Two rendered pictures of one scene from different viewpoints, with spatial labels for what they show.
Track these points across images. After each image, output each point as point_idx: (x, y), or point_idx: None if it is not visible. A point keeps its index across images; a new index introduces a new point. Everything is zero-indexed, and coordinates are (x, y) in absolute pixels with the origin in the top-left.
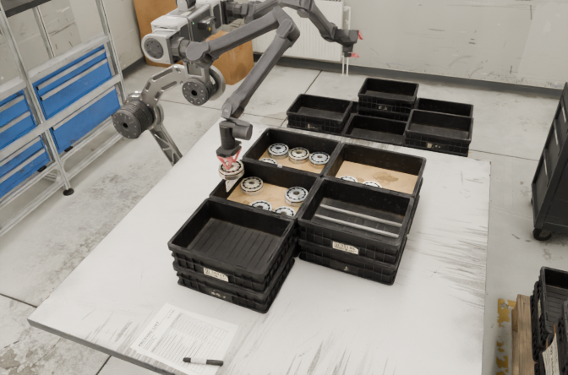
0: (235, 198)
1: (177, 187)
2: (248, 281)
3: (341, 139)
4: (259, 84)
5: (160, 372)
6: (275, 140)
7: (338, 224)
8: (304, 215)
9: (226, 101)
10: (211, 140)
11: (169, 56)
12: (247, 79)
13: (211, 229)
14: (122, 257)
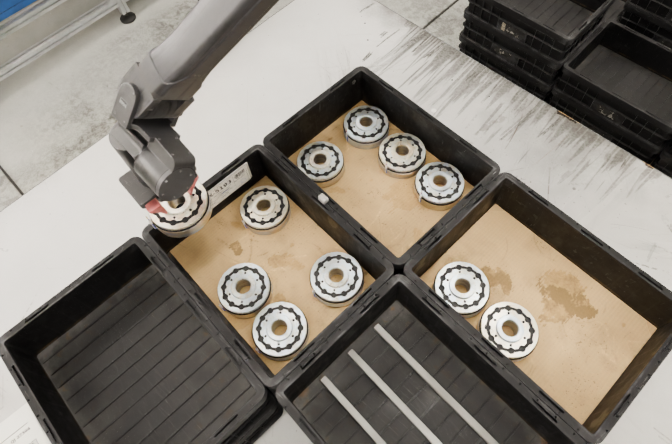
0: (221, 228)
1: (176, 126)
2: None
3: (536, 108)
4: (223, 47)
5: None
6: (370, 96)
7: (388, 399)
8: (303, 376)
9: (131, 74)
10: (285, 30)
11: None
12: (187, 25)
13: (139, 295)
14: (16, 259)
